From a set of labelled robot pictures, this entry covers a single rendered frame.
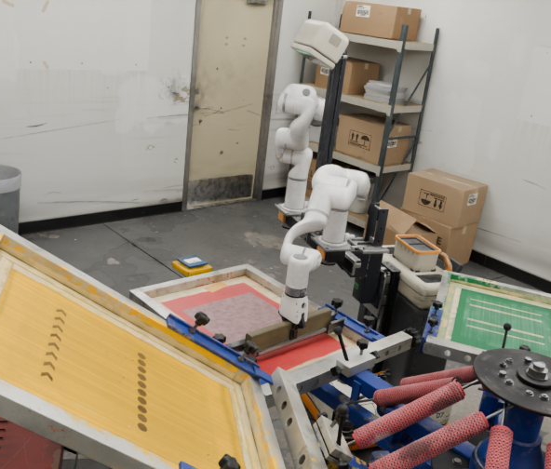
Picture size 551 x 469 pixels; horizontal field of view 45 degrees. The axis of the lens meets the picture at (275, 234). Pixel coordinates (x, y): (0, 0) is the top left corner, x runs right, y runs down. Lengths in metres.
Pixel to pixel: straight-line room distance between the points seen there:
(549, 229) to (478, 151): 0.93
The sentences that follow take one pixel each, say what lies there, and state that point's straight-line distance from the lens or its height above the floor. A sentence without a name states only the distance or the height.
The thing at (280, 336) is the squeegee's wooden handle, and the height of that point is 1.02.
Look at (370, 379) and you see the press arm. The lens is 2.10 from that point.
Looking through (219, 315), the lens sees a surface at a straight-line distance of 2.52.
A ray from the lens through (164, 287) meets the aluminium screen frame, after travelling 2.63.
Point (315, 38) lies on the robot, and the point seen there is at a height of 1.96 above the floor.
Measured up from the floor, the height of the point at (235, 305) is 0.96.
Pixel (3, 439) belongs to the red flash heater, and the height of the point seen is 1.11.
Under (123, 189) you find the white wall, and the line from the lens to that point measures 6.12.
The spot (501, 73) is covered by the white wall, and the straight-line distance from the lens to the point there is 6.10.
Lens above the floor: 2.12
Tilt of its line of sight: 20 degrees down
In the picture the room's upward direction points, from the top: 7 degrees clockwise
